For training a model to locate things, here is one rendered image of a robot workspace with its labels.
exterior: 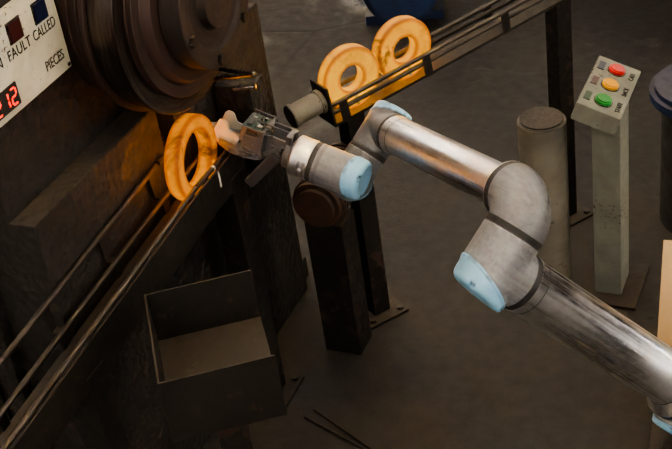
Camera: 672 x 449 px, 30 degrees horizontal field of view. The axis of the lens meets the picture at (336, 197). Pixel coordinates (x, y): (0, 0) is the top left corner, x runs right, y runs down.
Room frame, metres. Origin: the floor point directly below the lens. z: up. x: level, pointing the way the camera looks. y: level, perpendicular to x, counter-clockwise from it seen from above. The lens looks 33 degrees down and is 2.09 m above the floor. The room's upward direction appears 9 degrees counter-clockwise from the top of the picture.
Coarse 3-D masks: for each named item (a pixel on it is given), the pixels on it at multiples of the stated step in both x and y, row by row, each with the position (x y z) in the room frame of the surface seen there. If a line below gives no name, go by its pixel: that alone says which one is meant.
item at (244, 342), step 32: (192, 288) 1.90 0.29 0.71; (224, 288) 1.91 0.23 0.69; (160, 320) 1.89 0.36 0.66; (192, 320) 1.90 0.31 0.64; (224, 320) 1.91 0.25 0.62; (256, 320) 1.91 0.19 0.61; (160, 352) 1.86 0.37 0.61; (192, 352) 1.84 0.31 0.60; (224, 352) 1.83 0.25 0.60; (256, 352) 1.82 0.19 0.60; (160, 384) 1.63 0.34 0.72; (192, 384) 1.64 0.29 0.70; (224, 384) 1.65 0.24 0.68; (256, 384) 1.65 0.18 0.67; (192, 416) 1.64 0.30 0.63; (224, 416) 1.65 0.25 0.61; (256, 416) 1.65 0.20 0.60; (224, 448) 1.77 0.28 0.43
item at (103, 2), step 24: (96, 0) 2.16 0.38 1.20; (120, 0) 2.15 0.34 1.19; (96, 24) 2.15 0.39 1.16; (120, 24) 2.14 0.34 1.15; (96, 48) 2.15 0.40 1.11; (120, 48) 2.12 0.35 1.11; (120, 72) 2.14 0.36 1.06; (216, 72) 2.40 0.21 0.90; (120, 96) 2.19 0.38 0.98; (144, 96) 2.16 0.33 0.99; (192, 96) 2.30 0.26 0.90
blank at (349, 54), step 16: (336, 48) 2.66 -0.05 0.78; (352, 48) 2.65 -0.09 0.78; (336, 64) 2.63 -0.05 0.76; (352, 64) 2.65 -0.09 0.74; (368, 64) 2.67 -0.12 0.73; (320, 80) 2.62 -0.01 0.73; (336, 80) 2.62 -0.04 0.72; (368, 80) 2.66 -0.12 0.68; (336, 96) 2.62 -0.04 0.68; (368, 96) 2.66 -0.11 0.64
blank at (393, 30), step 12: (384, 24) 2.72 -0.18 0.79; (396, 24) 2.71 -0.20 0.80; (408, 24) 2.72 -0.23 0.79; (420, 24) 2.74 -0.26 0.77; (384, 36) 2.69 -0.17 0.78; (396, 36) 2.71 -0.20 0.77; (408, 36) 2.72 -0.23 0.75; (420, 36) 2.74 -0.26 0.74; (372, 48) 2.70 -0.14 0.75; (384, 48) 2.69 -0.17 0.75; (408, 48) 2.75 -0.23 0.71; (420, 48) 2.74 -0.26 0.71; (384, 60) 2.69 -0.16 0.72; (396, 60) 2.71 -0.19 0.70; (408, 60) 2.72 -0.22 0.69; (420, 60) 2.73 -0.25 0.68; (384, 72) 2.68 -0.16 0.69
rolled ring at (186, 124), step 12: (180, 120) 2.31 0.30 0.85; (192, 120) 2.31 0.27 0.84; (204, 120) 2.35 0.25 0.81; (180, 132) 2.27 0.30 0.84; (192, 132) 2.30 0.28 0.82; (204, 132) 2.35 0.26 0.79; (168, 144) 2.26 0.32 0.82; (180, 144) 2.25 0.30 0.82; (204, 144) 2.36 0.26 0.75; (216, 144) 2.38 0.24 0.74; (168, 156) 2.24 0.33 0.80; (180, 156) 2.24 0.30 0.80; (204, 156) 2.36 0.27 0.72; (216, 156) 2.37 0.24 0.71; (168, 168) 2.23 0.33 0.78; (180, 168) 2.23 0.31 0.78; (204, 168) 2.34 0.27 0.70; (168, 180) 2.23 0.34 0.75; (180, 180) 2.22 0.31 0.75; (192, 180) 2.31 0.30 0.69; (180, 192) 2.23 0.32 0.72
